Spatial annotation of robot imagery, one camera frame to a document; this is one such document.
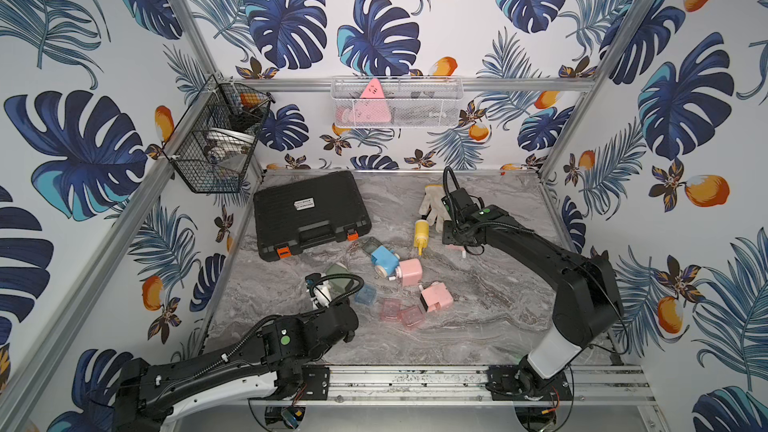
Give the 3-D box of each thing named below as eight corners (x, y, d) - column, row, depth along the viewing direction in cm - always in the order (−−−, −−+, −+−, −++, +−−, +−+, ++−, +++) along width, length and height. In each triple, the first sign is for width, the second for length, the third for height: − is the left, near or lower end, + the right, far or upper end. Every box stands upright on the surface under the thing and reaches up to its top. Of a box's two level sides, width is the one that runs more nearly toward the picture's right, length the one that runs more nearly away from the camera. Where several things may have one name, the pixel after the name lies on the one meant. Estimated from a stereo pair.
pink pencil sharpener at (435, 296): (421, 312, 88) (423, 306, 84) (419, 288, 93) (421, 281, 89) (450, 312, 88) (454, 306, 84) (447, 288, 93) (450, 281, 89)
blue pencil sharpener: (367, 270, 96) (366, 262, 92) (379, 252, 100) (379, 243, 96) (392, 283, 93) (393, 276, 89) (404, 264, 97) (404, 256, 93)
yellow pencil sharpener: (414, 254, 100) (416, 242, 94) (412, 228, 106) (414, 215, 101) (428, 254, 100) (430, 242, 94) (425, 228, 106) (427, 216, 101)
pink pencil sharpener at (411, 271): (402, 286, 92) (403, 277, 87) (399, 271, 96) (400, 260, 90) (422, 283, 93) (424, 273, 88) (418, 268, 96) (420, 257, 91)
